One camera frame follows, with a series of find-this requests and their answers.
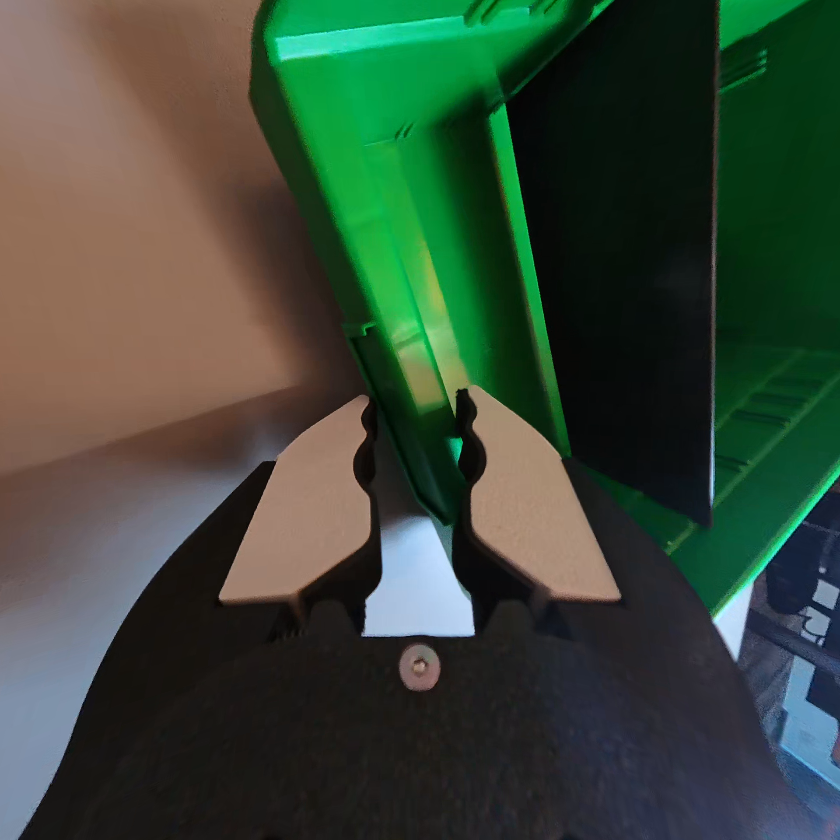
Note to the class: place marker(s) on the black bin divider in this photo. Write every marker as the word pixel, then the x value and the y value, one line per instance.
pixel 623 262

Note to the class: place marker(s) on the green plastic storage bin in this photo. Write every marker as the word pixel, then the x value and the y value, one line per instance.
pixel 367 98

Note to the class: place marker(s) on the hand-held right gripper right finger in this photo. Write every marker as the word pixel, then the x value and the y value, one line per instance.
pixel 531 518

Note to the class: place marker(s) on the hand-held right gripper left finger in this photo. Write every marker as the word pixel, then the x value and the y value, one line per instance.
pixel 302 518

